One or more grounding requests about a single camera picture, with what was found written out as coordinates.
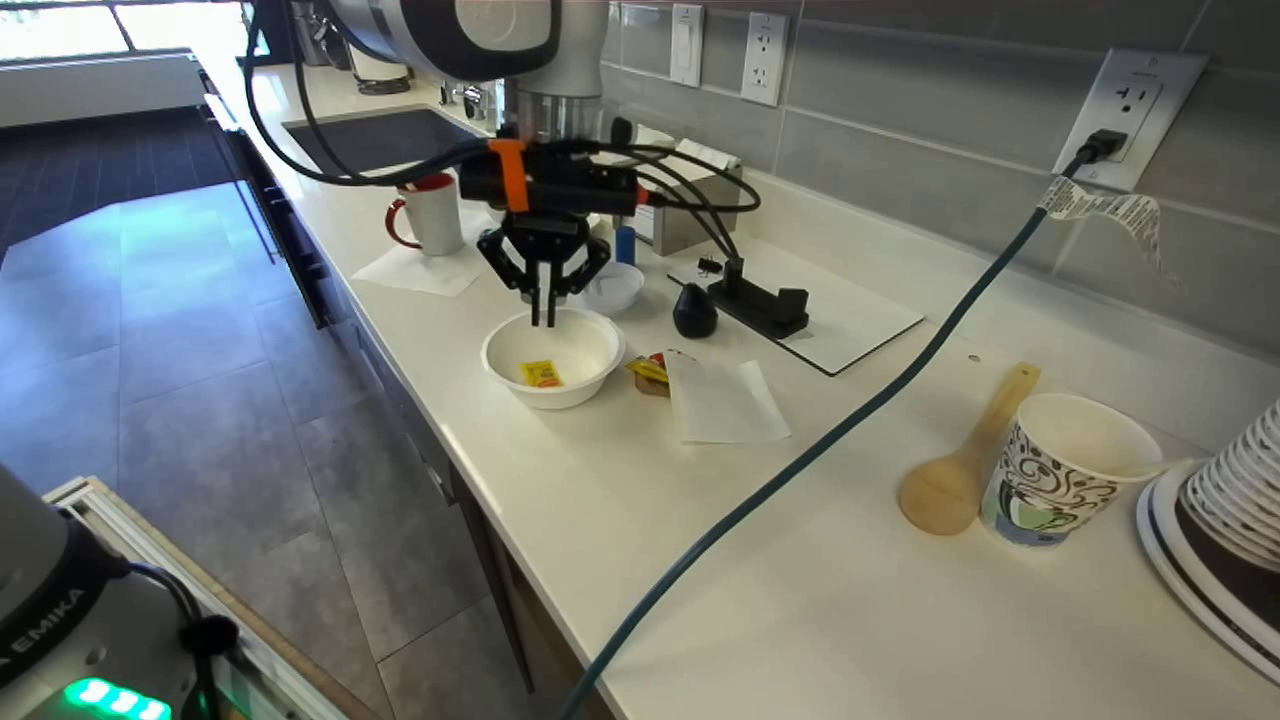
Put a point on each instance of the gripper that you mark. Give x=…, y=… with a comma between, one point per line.
x=545, y=224

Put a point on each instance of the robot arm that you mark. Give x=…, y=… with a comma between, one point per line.
x=480, y=30

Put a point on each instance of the white bowl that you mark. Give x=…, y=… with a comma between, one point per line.
x=570, y=350

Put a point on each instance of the black pear-shaped object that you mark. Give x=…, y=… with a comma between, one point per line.
x=694, y=312

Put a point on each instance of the small white dish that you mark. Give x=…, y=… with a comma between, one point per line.
x=612, y=288

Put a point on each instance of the small blue bottle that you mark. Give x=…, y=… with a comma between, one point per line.
x=625, y=246

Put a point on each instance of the yellow sachet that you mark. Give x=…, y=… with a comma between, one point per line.
x=542, y=374

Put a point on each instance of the white paper napkin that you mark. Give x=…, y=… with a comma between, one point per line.
x=725, y=405
x=425, y=272

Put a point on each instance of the heap of sauce sachets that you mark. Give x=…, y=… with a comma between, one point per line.
x=648, y=372

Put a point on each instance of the metal napkin dispenser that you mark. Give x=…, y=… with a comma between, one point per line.
x=690, y=215

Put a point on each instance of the small black clip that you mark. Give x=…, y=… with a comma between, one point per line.
x=710, y=266

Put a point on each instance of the tap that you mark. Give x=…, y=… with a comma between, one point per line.
x=470, y=100

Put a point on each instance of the sink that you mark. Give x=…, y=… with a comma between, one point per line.
x=370, y=140

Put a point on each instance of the black holder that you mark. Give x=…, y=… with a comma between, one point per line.
x=760, y=305

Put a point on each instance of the white kettle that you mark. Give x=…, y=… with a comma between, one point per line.
x=378, y=72

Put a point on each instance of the white flat board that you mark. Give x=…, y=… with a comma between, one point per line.
x=860, y=315

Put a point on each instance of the black coffee machine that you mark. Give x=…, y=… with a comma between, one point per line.
x=315, y=35

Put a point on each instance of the wooden spoon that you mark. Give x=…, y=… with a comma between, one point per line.
x=945, y=490

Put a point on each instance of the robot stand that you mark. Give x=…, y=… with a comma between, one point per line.
x=255, y=655

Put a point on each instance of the window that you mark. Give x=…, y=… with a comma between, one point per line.
x=60, y=28

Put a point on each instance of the patterned paper cup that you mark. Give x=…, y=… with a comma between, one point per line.
x=1050, y=490

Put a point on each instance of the stack of paper cups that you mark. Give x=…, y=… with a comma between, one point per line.
x=1240, y=490

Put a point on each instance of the stack of paper plates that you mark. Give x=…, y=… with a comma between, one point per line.
x=1200, y=590

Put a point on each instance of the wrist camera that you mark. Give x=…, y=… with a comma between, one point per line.
x=560, y=185

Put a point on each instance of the wall switch plate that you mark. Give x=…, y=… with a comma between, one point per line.
x=687, y=45

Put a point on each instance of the wall socket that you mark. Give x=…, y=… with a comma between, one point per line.
x=1150, y=95
x=765, y=58

